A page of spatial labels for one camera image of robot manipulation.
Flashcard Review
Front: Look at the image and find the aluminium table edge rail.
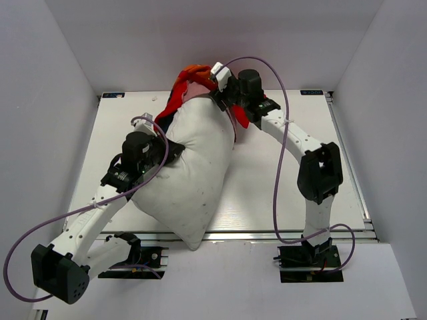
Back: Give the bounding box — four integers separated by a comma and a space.
89, 228, 380, 243

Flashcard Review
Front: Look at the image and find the white pillow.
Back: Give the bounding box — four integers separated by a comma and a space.
131, 94, 235, 250

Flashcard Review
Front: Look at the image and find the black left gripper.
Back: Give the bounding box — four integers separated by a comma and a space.
139, 130, 185, 174

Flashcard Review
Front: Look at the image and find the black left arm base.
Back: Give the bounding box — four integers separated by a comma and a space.
97, 246, 169, 280

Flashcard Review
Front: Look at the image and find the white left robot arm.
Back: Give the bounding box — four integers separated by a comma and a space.
31, 131, 185, 305

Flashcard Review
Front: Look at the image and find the red patterned pillowcase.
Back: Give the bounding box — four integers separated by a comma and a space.
155, 65, 249, 150

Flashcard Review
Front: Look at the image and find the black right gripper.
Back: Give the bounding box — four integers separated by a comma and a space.
208, 75, 248, 113

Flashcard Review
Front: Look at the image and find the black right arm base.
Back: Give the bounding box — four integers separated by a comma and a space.
273, 245, 344, 283

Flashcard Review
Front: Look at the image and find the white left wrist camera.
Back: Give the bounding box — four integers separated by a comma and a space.
131, 113, 156, 135

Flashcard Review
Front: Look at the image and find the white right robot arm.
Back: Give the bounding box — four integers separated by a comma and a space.
209, 63, 343, 266

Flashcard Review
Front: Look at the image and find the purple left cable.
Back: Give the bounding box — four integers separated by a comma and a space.
3, 115, 169, 303

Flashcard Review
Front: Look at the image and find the blue table label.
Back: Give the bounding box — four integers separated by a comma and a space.
300, 89, 324, 96
101, 92, 125, 99

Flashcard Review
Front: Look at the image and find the blue left table label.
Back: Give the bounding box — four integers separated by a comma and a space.
101, 92, 125, 99

